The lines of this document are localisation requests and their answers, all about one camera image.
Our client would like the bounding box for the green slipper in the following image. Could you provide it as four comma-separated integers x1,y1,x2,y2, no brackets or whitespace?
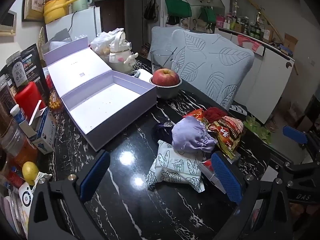
257,127,272,144
244,117,260,133

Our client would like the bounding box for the red canister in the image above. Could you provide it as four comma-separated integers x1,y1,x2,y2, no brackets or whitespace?
14,81,47,120

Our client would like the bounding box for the red yellow snack packet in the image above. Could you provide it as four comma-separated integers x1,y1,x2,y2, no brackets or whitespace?
207,116,244,159

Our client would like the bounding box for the grey paper bag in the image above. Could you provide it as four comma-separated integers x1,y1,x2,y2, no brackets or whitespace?
41,29,73,53

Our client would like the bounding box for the bamboo pole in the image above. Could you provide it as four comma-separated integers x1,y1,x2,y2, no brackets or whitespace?
240,0,299,75

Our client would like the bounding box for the lavender gift box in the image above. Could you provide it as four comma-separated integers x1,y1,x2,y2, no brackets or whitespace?
44,37,158,152

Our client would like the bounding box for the wall intercom panel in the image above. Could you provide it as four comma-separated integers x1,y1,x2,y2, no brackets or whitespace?
0,10,17,36

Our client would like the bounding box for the red woolly pompom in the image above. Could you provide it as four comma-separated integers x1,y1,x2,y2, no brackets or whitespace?
201,107,225,124

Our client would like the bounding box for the gold framed picture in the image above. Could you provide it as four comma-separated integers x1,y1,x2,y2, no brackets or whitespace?
22,0,48,22

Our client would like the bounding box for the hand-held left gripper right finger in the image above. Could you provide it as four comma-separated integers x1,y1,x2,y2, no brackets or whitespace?
211,152,292,240

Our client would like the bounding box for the red apple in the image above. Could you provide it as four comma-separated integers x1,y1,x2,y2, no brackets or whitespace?
152,68,180,87

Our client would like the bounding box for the dark brown door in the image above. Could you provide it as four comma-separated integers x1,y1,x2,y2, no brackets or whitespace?
94,0,125,32

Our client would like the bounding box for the leaf pattern cushioned chair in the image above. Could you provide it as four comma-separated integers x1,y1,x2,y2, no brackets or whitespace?
171,29,255,110
151,26,190,63

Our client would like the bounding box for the black kettle cord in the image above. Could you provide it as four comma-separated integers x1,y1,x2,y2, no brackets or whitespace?
67,11,77,40

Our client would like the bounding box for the woven straw fan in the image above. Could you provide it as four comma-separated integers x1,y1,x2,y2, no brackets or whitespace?
37,26,47,45

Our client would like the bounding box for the yellow pot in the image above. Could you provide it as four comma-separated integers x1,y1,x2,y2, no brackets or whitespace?
42,0,80,25

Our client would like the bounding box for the yellow lemon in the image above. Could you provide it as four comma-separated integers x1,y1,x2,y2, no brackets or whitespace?
22,161,40,186

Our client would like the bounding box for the glass mug with stirrer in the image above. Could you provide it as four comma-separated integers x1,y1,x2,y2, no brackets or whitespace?
150,50,183,73

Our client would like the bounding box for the white refrigerator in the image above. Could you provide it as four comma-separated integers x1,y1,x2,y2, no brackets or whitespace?
45,6,102,43

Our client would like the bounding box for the jar of orange liquid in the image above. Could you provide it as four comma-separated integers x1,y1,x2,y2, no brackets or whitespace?
1,125,38,168

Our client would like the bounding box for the crinkled foil snack packet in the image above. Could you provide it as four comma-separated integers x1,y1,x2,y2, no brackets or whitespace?
182,109,208,120

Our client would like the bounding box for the pale green electric kettle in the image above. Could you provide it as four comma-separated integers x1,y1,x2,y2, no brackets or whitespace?
72,0,93,12

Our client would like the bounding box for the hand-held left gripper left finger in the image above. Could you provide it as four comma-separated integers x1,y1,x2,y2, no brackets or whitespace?
27,151,112,240

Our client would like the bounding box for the black hanging bag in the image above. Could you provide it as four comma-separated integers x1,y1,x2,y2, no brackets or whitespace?
144,0,160,22

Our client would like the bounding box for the row of bottles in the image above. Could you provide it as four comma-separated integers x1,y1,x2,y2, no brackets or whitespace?
216,0,273,43

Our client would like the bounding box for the white cabinet counter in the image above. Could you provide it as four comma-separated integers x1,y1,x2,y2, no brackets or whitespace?
215,26,295,124

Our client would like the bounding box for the white cartoon dog bottle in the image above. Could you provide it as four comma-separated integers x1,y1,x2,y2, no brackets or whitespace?
109,31,139,73

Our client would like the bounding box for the pink cloth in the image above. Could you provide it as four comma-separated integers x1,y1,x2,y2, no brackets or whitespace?
237,34,265,55

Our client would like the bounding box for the yellow patterned candy bag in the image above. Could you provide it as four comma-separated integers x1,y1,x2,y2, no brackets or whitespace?
47,90,63,110

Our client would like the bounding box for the grey metal bowl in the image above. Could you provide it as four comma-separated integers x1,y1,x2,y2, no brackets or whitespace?
149,76,182,99

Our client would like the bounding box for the white round gadget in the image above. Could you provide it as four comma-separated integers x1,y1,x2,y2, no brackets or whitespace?
18,182,34,208

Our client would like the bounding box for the white charger with cable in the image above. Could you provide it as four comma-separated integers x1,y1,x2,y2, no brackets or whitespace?
130,69,153,83

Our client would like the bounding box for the lavender satin pouch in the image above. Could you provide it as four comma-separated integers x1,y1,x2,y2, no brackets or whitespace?
171,117,218,153

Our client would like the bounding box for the white blue medicine box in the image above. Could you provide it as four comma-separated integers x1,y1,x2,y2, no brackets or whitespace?
19,100,58,155

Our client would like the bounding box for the plastic bag of food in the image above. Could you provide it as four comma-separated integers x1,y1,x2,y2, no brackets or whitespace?
90,28,125,55

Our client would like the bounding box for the dark tea jar black lid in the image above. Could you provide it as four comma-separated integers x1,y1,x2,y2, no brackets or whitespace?
5,51,32,93

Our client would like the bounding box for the black standing pouch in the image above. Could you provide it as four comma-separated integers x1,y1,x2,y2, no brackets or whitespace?
20,44,50,100

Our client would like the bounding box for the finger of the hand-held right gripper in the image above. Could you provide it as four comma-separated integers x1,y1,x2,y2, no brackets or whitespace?
272,161,320,188
282,126,320,155

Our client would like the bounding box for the green tote bag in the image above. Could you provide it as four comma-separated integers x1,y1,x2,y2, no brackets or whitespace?
165,0,192,18
200,6,217,23

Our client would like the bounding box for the white line-drawing tissue pack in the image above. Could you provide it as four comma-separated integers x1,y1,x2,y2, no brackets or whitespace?
146,140,206,193

